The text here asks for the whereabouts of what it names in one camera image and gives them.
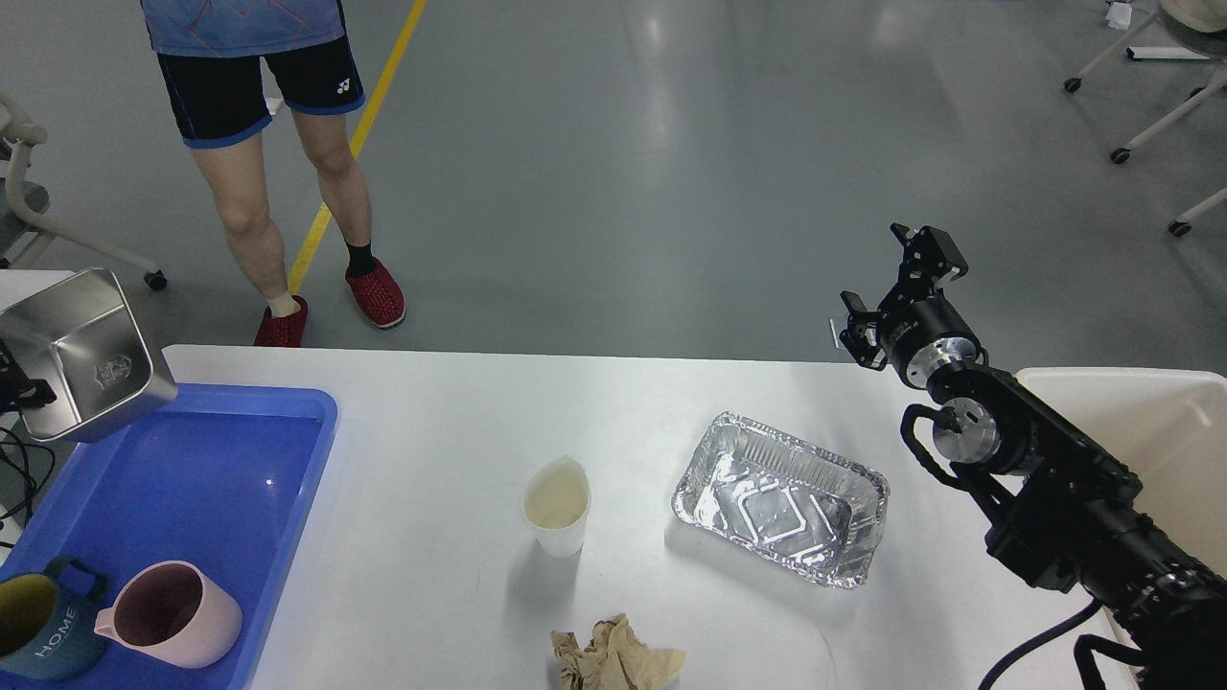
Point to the person in blue shirt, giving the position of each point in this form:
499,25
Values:
212,56

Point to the white plastic bin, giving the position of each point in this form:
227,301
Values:
1160,431

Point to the square stainless steel container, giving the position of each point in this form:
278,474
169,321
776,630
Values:
81,338

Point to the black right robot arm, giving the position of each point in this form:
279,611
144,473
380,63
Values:
971,438

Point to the aluminium foil tray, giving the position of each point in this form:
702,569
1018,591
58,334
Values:
786,500

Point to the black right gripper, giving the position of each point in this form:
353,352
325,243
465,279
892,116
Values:
919,329

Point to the blue home mug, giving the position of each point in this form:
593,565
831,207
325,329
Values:
48,621

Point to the blue plastic tray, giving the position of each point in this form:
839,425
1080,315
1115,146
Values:
223,477

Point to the clear floor plate left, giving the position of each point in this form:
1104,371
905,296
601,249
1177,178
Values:
836,334

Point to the white rolling stand left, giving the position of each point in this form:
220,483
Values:
28,230

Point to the pink plastic mug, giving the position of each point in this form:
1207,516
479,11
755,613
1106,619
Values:
174,613

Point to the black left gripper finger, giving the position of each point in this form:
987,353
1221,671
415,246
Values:
18,391

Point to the crumpled brown paper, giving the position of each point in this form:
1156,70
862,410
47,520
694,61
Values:
615,658

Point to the white paper cup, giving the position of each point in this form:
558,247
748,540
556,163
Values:
556,504

